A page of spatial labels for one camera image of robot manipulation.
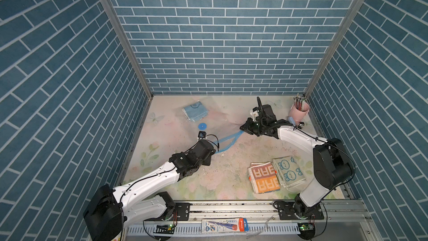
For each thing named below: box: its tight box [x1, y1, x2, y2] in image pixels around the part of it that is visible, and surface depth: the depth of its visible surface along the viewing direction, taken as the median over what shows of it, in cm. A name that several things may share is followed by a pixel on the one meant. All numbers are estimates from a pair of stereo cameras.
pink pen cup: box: [289, 100, 310, 124], surface depth 104 cm
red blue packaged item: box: [201, 218, 250, 233], surface depth 71 cm
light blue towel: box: [182, 100, 209, 123], surface depth 111 cm
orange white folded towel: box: [247, 161, 281, 194], surface depth 83 cm
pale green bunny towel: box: [273, 155, 306, 190], surface depth 86 cm
